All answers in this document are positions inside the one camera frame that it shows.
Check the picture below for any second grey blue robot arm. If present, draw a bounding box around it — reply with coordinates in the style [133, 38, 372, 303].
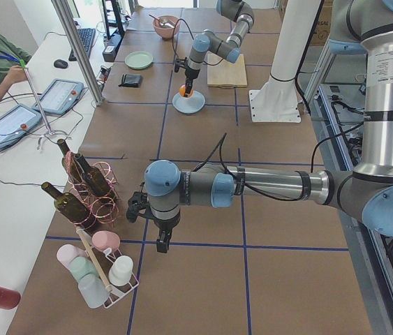
[175, 0, 254, 97]

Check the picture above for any upper dark wine bottle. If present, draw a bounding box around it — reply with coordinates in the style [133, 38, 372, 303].
[74, 154, 117, 203]

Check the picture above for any metal scoop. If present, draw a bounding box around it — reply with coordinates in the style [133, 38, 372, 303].
[149, 14, 176, 28]

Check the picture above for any black keyboard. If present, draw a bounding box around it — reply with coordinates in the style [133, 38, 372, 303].
[77, 28, 96, 58]

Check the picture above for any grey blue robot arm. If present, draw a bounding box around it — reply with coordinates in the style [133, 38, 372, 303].
[126, 1, 393, 253]

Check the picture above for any bamboo cutting board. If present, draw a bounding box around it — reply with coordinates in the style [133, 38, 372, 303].
[207, 54, 248, 88]

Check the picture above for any white cup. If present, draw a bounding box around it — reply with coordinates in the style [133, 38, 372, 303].
[108, 255, 133, 286]

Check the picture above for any pale green plate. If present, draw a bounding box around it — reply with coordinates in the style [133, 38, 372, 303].
[124, 51, 154, 70]

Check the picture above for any pale grey cup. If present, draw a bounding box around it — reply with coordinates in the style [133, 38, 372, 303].
[78, 274, 109, 308]

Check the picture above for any copper wire bottle rack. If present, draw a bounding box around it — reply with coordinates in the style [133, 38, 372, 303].
[61, 151, 119, 228]

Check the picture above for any near teach pendant tablet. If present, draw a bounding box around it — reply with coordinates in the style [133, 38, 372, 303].
[0, 104, 42, 149]

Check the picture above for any aluminium frame post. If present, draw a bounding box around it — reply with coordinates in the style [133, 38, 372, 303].
[51, 0, 104, 106]

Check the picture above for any white wire cup rack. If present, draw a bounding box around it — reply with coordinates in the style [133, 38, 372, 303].
[84, 232, 139, 308]

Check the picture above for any light pink cup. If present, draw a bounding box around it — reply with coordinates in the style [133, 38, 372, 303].
[57, 244, 88, 269]

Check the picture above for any lower dark wine bottle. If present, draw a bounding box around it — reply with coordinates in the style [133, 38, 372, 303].
[41, 181, 100, 233]

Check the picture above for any teach pendant tablet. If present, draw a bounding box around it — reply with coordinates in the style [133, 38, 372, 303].
[39, 78, 84, 115]
[0, 104, 42, 149]

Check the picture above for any black computer mouse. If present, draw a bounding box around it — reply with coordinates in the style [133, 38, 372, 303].
[53, 59, 68, 69]

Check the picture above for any mint green cup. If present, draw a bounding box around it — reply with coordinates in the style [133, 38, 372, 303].
[68, 256, 98, 282]

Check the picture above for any metal stand rod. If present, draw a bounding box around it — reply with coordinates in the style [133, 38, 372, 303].
[19, 59, 68, 150]

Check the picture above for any far teach pendant tablet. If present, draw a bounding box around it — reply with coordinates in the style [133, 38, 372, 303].
[39, 78, 84, 115]

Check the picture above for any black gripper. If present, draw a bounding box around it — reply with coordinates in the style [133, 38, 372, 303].
[126, 183, 181, 253]

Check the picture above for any pale blue plate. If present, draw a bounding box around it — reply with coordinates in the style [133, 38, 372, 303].
[172, 91, 205, 114]

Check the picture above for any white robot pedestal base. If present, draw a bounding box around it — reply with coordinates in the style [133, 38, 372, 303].
[249, 0, 322, 123]

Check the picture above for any wooden rack handle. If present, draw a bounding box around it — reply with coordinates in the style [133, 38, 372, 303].
[76, 229, 112, 292]

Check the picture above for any folded grey cloth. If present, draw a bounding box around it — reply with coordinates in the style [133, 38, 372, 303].
[119, 73, 143, 88]

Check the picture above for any dark wine bottle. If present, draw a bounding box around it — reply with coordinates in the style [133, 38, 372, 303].
[41, 181, 100, 233]
[74, 154, 117, 203]
[57, 139, 87, 192]

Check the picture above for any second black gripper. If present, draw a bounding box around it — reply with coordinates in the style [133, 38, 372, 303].
[174, 57, 199, 97]

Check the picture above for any orange mandarin fruit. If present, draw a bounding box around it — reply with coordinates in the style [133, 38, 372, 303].
[179, 85, 193, 98]

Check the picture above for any pink bowl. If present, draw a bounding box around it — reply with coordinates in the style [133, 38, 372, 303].
[153, 15, 180, 40]

